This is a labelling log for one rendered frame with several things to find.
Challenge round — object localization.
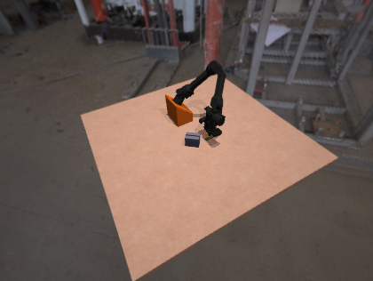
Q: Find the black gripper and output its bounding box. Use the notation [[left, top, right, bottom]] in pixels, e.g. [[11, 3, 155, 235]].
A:
[[199, 116, 222, 137]]

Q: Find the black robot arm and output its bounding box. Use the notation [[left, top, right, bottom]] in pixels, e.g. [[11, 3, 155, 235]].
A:
[[173, 60, 226, 126]]

